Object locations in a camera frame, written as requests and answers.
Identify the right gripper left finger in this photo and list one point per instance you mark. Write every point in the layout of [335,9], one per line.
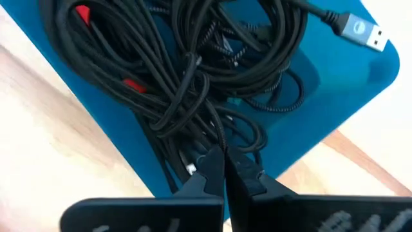
[193,209]

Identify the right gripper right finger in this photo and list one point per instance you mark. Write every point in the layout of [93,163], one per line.
[273,212]

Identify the blue plastic bin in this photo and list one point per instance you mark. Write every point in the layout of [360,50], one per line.
[338,83]

